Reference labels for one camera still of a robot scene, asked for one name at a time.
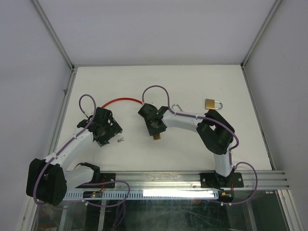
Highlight right aluminium frame post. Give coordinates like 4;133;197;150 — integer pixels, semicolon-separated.
241;0;283;69

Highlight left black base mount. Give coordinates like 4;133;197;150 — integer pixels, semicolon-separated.
77;172;116;189

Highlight small brass padlock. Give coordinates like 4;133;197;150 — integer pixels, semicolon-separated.
153;134;161;141

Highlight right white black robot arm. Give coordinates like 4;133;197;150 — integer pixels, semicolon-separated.
138;103;235;186

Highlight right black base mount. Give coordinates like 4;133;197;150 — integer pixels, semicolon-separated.
199;172;244;189

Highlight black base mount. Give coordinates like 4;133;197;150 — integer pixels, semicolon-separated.
199;172;244;189
77;172;116;189

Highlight aluminium front rail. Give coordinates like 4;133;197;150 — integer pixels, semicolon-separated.
114;170;289;190

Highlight grey slotted cable duct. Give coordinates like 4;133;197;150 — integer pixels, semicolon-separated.
63;189;218;201

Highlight left aluminium frame post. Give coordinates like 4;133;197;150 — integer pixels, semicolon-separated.
30;0;74;70

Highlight aluminium frame post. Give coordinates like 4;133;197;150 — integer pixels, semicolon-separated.
241;0;283;69
30;0;74;70

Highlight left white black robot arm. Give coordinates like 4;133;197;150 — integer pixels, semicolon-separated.
26;107;123;205

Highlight wide brass padlock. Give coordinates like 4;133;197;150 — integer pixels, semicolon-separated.
205;99;223;110

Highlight red cable lock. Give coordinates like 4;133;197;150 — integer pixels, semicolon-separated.
102;97;143;108

